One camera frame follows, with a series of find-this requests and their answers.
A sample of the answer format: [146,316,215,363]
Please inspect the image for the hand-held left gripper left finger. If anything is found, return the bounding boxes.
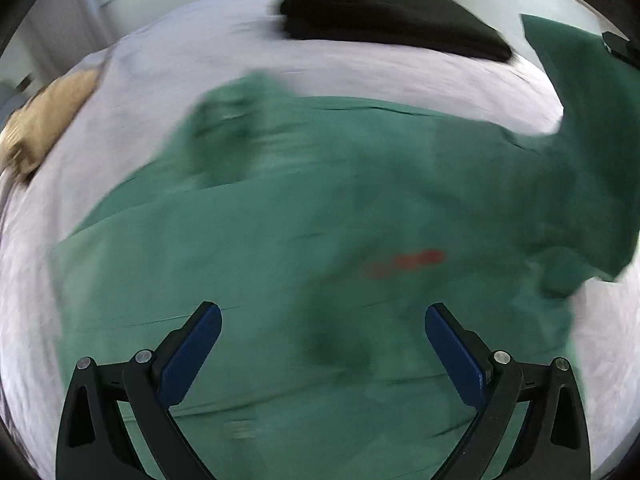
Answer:
[56,301,223,480]

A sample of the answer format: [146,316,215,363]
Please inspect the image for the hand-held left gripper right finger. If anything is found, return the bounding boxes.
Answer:
[424,303,592,480]

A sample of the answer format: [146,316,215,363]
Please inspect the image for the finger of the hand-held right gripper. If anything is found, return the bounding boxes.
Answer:
[601,31,640,68]

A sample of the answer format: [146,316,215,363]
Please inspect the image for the green shirt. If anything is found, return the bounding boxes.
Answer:
[50,14,640,480]

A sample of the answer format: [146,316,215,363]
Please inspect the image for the black folded clothes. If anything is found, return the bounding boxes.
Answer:
[277,0,513,64]

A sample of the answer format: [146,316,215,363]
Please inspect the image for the beige cloth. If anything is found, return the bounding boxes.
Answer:
[0,67,103,183]

